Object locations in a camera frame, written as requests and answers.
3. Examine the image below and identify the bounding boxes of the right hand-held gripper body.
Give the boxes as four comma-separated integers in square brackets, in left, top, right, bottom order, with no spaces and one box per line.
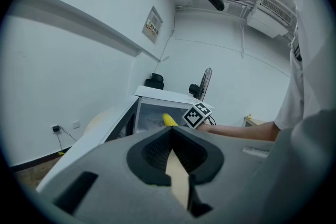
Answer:
[181,102,213,130]

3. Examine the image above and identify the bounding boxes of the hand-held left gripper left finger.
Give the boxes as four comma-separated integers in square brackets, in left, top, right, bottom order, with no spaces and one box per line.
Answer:
[36,126,202,224]

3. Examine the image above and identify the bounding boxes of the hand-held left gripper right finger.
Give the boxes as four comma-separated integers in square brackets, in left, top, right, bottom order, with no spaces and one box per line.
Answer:
[171,108,336,224]

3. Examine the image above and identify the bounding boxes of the yellow corn cob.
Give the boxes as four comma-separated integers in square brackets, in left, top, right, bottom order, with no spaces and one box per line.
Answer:
[162,113,180,128]

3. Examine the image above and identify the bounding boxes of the white microwave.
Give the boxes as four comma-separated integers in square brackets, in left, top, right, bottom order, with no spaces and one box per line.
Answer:
[36,85,215,194]

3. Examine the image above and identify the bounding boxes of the person's right forearm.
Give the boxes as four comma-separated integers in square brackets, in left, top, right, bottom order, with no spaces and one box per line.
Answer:
[199,120,280,143]

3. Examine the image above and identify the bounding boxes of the black standing fan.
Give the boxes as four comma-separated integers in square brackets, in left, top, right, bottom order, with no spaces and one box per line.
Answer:
[188,67,213,102]

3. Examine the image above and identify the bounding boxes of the wooden desk white legs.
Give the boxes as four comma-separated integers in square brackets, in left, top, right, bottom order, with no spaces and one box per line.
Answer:
[243,115,267,128]

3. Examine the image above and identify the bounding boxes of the grey electrical panel box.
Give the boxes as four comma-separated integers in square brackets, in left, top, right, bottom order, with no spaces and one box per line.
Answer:
[141,5,164,46]

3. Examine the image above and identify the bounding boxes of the person's white shirt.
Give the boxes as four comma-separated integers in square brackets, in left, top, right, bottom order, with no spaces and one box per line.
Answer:
[274,6,336,141]

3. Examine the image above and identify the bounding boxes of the white air conditioner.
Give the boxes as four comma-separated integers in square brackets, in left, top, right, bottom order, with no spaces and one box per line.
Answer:
[246,0,295,39]

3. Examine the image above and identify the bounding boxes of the thin black charger cable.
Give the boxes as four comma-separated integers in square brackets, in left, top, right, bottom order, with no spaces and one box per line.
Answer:
[58,126,80,152]

